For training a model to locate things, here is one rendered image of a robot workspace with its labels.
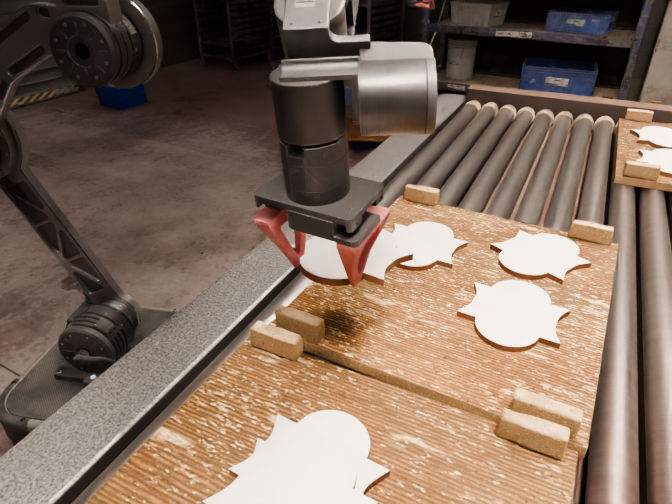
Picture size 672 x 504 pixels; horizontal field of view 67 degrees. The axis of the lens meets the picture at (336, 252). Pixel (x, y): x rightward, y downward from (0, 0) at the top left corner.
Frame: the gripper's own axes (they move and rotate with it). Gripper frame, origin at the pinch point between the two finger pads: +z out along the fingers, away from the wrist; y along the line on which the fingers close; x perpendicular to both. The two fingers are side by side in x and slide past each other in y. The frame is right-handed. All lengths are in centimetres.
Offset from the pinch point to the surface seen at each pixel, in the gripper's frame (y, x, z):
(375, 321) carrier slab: -2.6, -5.2, 11.4
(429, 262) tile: -3.8, -19.2, 12.4
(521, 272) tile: -15.3, -23.1, 12.9
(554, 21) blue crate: 56, -456, 94
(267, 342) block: 5.0, 5.3, 8.4
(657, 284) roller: -31.5, -33.3, 16.9
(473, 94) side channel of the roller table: 19, -112, 26
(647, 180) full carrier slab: -28, -68, 20
